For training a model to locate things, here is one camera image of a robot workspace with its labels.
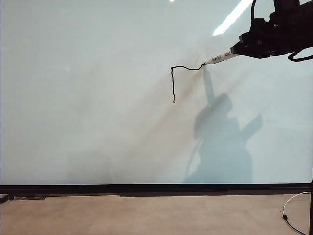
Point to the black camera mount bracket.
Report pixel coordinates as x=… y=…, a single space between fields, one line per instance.
x=286 y=3

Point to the white glass whiteboard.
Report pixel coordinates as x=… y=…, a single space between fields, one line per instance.
x=73 y=98

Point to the white marker pen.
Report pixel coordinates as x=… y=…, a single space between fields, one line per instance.
x=220 y=58

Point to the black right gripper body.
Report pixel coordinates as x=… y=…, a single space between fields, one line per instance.
x=286 y=31

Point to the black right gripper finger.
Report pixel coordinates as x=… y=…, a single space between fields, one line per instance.
x=245 y=38
x=245 y=49

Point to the black vertical stand post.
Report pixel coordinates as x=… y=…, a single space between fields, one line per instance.
x=312 y=210

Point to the black whiteboard frame rail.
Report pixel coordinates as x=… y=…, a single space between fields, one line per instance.
x=146 y=189

